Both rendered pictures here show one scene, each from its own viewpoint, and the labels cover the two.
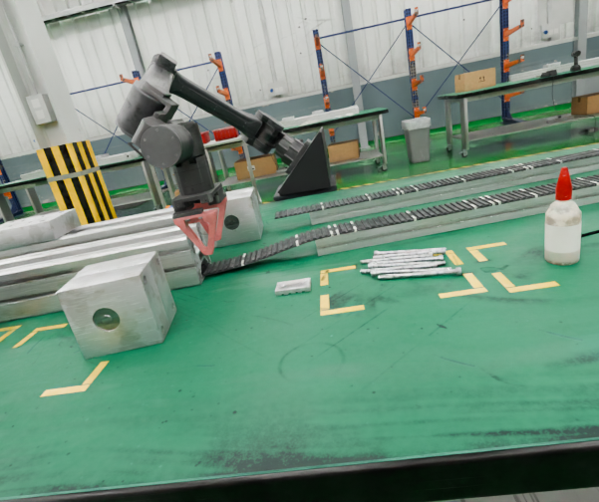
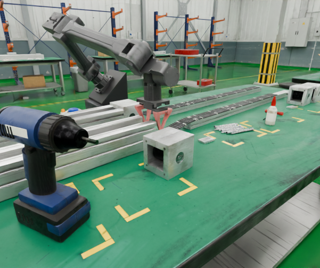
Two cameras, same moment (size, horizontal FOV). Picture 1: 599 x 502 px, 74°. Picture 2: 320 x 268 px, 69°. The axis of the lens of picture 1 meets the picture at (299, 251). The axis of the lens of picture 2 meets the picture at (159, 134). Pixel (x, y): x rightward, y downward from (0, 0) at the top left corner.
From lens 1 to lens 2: 0.66 m
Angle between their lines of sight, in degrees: 41
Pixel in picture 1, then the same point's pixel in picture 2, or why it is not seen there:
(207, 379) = (238, 170)
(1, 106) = not seen: outside the picture
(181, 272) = not seen: hidden behind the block
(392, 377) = (284, 156)
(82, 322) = (172, 160)
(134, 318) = (187, 155)
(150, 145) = (168, 75)
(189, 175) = (158, 91)
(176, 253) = (150, 130)
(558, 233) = (273, 115)
